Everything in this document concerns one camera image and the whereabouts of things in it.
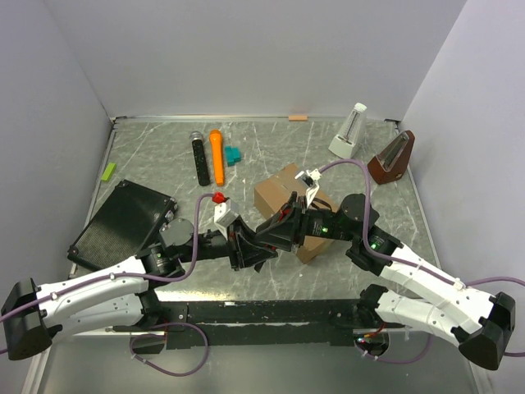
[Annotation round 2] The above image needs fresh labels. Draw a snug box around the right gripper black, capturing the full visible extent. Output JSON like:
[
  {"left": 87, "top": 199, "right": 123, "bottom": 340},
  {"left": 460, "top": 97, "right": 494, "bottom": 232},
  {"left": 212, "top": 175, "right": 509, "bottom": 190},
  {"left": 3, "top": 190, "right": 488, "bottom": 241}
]
[{"left": 254, "top": 191, "right": 357, "bottom": 251}]

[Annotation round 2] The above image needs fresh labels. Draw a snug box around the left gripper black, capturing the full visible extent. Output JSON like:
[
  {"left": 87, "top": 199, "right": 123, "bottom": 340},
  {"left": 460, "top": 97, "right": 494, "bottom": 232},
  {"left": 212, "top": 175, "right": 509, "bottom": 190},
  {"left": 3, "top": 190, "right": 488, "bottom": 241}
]
[{"left": 179, "top": 214, "right": 278, "bottom": 271}]

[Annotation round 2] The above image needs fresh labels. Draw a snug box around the brown cardboard express box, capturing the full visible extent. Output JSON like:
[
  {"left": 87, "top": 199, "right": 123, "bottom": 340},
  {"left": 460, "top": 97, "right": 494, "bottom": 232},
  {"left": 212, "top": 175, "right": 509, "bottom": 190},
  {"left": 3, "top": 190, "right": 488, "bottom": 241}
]
[{"left": 254, "top": 163, "right": 333, "bottom": 263}]

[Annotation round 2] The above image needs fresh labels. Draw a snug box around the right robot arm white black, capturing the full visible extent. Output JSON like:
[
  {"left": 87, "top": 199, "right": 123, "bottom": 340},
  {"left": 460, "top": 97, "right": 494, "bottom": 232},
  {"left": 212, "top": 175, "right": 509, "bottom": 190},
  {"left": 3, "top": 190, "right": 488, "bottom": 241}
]
[{"left": 256, "top": 194, "right": 515, "bottom": 370}]

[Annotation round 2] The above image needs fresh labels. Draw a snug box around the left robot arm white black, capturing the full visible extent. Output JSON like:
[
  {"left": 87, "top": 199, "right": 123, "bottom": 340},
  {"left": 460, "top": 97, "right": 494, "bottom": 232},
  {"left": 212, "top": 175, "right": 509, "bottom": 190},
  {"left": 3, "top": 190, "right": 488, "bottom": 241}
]
[{"left": 1, "top": 218, "right": 277, "bottom": 360}]

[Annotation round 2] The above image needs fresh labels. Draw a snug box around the teal plastic block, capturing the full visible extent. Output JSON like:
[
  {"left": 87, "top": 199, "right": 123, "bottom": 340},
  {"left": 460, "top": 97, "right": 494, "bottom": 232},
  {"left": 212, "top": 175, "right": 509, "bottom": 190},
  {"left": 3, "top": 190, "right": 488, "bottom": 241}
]
[{"left": 225, "top": 146, "right": 241, "bottom": 167}]

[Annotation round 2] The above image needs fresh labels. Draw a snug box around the white metronome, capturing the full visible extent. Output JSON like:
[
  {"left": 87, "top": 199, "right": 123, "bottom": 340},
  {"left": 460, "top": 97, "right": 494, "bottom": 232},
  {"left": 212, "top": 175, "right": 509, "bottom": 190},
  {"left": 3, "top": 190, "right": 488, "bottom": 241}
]
[{"left": 329, "top": 103, "right": 368, "bottom": 159}]

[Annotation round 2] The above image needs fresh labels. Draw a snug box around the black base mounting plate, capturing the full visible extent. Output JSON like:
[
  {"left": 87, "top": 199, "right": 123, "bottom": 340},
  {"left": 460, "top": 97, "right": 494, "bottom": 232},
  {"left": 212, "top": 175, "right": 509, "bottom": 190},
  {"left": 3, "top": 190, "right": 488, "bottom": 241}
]
[{"left": 112, "top": 299, "right": 405, "bottom": 350}]

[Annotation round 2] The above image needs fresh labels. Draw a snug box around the orange tape piece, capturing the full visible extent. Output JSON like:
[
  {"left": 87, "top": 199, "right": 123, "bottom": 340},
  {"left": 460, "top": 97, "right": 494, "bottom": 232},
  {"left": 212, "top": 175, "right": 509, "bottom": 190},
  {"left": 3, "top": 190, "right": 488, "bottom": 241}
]
[{"left": 288, "top": 115, "right": 308, "bottom": 121}]

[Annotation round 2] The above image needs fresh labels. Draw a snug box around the brown wooden metronome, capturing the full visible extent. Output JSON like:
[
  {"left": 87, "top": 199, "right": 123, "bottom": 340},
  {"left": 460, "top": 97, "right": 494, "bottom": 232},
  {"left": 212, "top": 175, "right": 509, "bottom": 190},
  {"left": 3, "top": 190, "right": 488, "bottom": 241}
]
[{"left": 367, "top": 130, "right": 415, "bottom": 185}]

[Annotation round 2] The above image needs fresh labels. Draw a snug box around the black speaker case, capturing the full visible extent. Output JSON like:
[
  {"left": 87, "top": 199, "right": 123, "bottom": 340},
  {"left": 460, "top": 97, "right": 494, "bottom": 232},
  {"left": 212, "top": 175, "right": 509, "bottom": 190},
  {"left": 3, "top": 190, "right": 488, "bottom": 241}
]
[{"left": 67, "top": 180, "right": 178, "bottom": 271}]

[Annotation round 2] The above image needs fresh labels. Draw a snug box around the black microphone silver head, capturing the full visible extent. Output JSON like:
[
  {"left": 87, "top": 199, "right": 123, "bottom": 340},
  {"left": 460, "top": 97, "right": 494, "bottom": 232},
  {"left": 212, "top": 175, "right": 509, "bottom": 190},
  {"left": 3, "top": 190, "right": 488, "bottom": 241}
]
[{"left": 189, "top": 131, "right": 211, "bottom": 186}]

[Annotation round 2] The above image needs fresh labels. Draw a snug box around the green plastic block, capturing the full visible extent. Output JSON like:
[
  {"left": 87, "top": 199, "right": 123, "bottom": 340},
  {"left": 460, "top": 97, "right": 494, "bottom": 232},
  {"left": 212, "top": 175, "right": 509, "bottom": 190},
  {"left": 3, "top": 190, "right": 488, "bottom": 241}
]
[{"left": 101, "top": 163, "right": 116, "bottom": 182}]

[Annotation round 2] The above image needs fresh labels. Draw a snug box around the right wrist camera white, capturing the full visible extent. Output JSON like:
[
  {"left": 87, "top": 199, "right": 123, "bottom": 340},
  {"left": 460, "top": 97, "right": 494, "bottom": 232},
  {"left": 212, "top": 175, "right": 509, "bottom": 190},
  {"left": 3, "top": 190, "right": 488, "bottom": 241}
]
[{"left": 294, "top": 168, "right": 322, "bottom": 208}]

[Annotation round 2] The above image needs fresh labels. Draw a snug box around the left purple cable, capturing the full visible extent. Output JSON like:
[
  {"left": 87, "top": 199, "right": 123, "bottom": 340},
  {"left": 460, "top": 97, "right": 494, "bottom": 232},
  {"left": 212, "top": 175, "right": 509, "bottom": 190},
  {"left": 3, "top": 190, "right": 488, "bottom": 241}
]
[{"left": 0, "top": 195, "right": 217, "bottom": 375}]

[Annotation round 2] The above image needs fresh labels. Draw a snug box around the purple cable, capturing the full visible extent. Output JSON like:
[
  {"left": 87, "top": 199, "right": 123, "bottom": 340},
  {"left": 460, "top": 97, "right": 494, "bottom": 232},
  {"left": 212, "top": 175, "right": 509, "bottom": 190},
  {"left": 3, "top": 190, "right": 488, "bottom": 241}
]
[
  {"left": 0, "top": 195, "right": 217, "bottom": 375},
  {"left": 315, "top": 158, "right": 525, "bottom": 364}
]

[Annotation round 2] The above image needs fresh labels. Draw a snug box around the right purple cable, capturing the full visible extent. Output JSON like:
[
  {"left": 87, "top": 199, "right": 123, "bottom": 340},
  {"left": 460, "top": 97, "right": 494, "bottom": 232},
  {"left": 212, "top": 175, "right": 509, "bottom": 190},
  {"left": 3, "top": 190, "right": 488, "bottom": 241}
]
[{"left": 315, "top": 158, "right": 525, "bottom": 364}]

